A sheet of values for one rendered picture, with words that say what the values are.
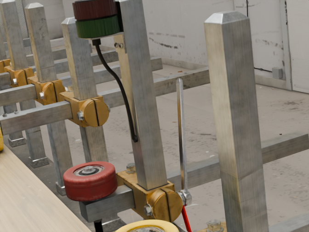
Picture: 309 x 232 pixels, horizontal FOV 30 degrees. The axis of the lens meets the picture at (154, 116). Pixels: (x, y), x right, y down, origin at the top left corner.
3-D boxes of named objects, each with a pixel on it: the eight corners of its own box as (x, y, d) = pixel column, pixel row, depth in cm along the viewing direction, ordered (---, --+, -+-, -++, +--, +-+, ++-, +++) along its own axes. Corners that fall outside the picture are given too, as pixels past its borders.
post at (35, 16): (75, 200, 140) (38, 2, 128) (80, 205, 137) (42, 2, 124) (61, 205, 139) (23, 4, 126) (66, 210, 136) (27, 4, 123)
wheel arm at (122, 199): (298, 149, 108) (296, 127, 107) (310, 153, 105) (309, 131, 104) (82, 221, 91) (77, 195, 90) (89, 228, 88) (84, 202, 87)
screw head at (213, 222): (217, 224, 75) (216, 216, 75) (226, 230, 73) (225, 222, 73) (203, 229, 74) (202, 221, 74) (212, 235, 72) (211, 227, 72)
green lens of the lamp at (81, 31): (110, 29, 84) (108, 14, 84) (127, 31, 79) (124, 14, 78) (71, 36, 82) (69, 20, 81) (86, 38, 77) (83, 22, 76)
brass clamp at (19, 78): (26, 80, 162) (23, 62, 161) (39, 86, 150) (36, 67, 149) (4, 84, 160) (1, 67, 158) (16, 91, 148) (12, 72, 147)
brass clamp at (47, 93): (53, 93, 140) (48, 72, 139) (70, 101, 128) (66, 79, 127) (28, 98, 138) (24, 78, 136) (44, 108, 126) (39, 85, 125)
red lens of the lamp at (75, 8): (107, 11, 84) (105, -4, 83) (124, 12, 78) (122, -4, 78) (68, 18, 81) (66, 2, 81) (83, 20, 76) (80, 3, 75)
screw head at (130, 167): (135, 167, 97) (134, 160, 96) (140, 171, 95) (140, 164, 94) (123, 171, 96) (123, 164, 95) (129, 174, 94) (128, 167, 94)
